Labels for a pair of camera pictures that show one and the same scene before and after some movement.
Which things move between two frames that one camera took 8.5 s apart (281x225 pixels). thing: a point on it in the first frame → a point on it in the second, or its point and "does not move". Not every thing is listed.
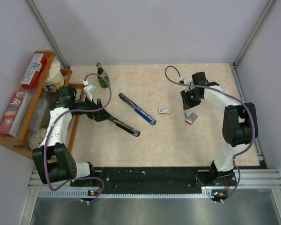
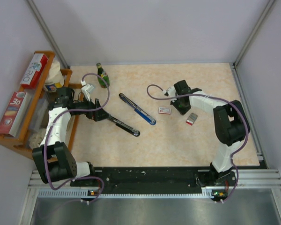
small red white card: [163, 110] does not move
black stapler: [125, 127] does not move
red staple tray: [192, 117] does not move
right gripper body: [190, 98] → [178, 105]
